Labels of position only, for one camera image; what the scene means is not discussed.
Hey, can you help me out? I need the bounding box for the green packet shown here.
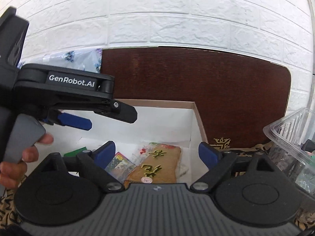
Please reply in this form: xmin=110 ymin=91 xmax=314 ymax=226
xmin=64 ymin=147 xmax=87 ymax=157

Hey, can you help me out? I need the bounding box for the blue red card box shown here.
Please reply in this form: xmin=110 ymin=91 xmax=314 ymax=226
xmin=105 ymin=152 xmax=136 ymax=182

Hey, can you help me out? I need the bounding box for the brown insole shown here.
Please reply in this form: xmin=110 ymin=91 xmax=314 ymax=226
xmin=124 ymin=143 xmax=182 ymax=188

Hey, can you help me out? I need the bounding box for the person's left hand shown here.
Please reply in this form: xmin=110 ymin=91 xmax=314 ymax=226
xmin=0 ymin=146 xmax=39 ymax=190

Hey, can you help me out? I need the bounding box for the floral plastic bag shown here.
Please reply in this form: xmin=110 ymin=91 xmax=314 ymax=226
xmin=17 ymin=48 xmax=103 ymax=73

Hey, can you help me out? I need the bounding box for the tan cardboard storage box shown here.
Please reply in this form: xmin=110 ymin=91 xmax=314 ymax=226
xmin=39 ymin=100 xmax=208 ymax=185

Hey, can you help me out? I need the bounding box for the dark brown wooden board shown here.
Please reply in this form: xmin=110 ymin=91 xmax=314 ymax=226
xmin=101 ymin=47 xmax=291 ymax=148

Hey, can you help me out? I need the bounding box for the clear plastic container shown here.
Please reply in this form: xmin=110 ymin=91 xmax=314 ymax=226
xmin=263 ymin=108 xmax=314 ymax=196

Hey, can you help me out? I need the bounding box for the letter print table cloth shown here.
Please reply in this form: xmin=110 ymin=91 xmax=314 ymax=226
xmin=1 ymin=142 xmax=314 ymax=230

